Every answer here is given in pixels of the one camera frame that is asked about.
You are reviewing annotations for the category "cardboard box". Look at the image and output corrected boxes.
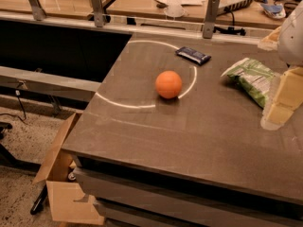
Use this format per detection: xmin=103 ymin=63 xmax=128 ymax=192
xmin=33 ymin=113 xmax=104 ymax=226

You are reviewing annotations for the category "orange ball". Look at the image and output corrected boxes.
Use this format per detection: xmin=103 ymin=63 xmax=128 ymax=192
xmin=155 ymin=71 xmax=182 ymax=99

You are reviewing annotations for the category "grey metal bracket middle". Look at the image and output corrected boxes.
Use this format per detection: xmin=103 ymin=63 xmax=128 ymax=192
xmin=91 ymin=0 xmax=104 ymax=27

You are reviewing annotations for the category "dark blue rxbar wrapper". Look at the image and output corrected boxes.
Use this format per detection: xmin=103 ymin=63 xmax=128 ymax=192
xmin=175 ymin=46 xmax=211 ymax=65

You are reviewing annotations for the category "black cable on floor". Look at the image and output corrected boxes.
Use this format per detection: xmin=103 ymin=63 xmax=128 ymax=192
xmin=0 ymin=88 xmax=28 ymax=125

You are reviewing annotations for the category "white face mask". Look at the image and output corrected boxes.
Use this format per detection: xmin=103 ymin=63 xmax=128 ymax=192
xmin=164 ymin=4 xmax=186 ymax=18

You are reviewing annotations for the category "blue white packet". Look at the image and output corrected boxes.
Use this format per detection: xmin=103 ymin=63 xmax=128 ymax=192
xmin=261 ymin=4 xmax=286 ymax=19

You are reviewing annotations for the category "grey metal bracket right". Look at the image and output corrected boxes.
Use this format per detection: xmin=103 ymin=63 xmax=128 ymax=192
xmin=203 ymin=0 xmax=220 ymax=39

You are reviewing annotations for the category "green chip bag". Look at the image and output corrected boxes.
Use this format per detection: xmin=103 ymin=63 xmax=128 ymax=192
xmin=222 ymin=58 xmax=278 ymax=108

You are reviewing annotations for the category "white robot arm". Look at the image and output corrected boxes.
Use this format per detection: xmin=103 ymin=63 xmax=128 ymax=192
xmin=260 ymin=1 xmax=303 ymax=131

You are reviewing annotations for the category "grey metal bracket left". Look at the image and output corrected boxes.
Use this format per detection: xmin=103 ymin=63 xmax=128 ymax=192
xmin=28 ymin=0 xmax=46 ymax=21

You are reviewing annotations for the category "grey metal bracket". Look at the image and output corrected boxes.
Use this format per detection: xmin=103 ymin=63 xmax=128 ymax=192
xmin=28 ymin=0 xmax=46 ymax=21
xmin=91 ymin=0 xmax=104 ymax=27
xmin=203 ymin=0 xmax=220 ymax=39

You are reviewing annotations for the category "grey metal rail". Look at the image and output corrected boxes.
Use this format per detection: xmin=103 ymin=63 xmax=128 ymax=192
xmin=0 ymin=66 xmax=100 ymax=102

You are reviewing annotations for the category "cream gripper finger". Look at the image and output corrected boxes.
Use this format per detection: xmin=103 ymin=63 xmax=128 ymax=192
xmin=260 ymin=67 xmax=303 ymax=131
xmin=258 ymin=26 xmax=281 ymax=51

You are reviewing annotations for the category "grey power strip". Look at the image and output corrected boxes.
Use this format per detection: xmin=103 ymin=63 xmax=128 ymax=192
xmin=218 ymin=0 xmax=254 ymax=15

